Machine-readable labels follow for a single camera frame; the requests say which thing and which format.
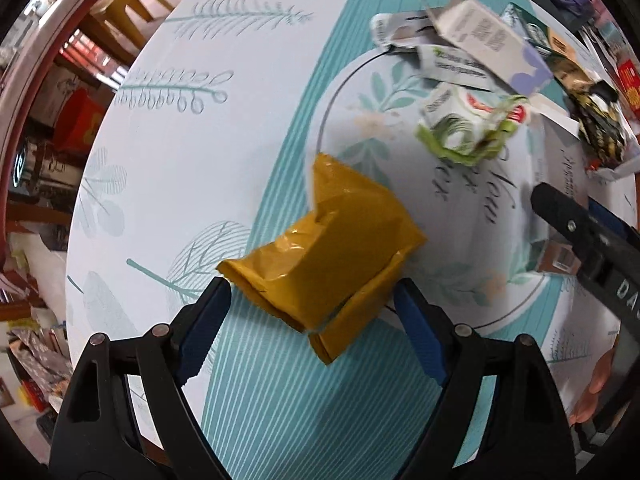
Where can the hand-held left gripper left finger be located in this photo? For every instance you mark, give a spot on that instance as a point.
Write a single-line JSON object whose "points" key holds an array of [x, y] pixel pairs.
{"points": [[205, 320]]}

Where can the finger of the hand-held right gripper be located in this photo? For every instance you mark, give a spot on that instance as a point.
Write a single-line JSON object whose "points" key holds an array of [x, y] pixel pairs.
{"points": [[565, 215], [612, 225]]}

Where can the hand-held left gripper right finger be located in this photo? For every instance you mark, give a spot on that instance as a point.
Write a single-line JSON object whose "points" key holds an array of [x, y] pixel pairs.
{"points": [[420, 330]]}

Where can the black gold wrapper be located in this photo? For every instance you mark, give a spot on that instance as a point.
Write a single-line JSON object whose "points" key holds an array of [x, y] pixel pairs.
{"points": [[600, 125]]}

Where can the mustard yellow plastic package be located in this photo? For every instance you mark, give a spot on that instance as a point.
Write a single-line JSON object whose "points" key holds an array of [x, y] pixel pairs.
{"points": [[335, 245]]}

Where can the person's right hand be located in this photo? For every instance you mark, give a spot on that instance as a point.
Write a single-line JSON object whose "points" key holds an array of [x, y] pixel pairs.
{"points": [[600, 375]]}

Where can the barcode packet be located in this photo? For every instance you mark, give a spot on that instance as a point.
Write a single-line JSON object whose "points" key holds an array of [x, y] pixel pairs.
{"points": [[555, 257]]}

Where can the white flat box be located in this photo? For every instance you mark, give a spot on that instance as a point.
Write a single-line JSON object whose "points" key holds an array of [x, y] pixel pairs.
{"points": [[552, 112]]}

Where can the small red box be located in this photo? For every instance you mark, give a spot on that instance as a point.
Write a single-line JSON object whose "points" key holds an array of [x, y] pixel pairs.
{"points": [[630, 80]]}

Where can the green white crumpled wrapper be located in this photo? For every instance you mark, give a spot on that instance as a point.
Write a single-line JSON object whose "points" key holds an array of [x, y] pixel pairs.
{"points": [[450, 110]]}

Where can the floral cloth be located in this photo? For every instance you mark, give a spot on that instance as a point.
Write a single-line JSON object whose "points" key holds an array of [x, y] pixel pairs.
{"points": [[40, 355]]}

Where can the brown small box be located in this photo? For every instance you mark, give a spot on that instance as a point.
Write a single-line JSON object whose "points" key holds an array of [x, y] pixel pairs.
{"points": [[562, 45]]}

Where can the white green sachet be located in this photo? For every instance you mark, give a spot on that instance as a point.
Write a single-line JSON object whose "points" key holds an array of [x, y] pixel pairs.
{"points": [[450, 65]]}

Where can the leaf print tablecloth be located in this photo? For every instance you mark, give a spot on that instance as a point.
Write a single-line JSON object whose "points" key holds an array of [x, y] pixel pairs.
{"points": [[225, 125]]}

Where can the white purple box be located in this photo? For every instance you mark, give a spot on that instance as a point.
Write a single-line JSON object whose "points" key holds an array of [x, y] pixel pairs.
{"points": [[480, 30]]}

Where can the round leaf print placemat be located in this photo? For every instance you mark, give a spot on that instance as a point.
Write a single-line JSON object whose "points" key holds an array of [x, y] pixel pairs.
{"points": [[380, 110]]}

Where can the red bucket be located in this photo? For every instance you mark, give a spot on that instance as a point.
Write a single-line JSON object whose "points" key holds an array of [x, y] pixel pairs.
{"points": [[80, 115]]}

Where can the silver crumpled wrapper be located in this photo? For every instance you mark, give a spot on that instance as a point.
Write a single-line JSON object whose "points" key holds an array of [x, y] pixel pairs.
{"points": [[395, 25]]}

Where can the wooden side table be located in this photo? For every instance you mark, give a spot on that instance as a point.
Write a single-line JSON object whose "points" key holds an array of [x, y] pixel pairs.
{"points": [[45, 60]]}

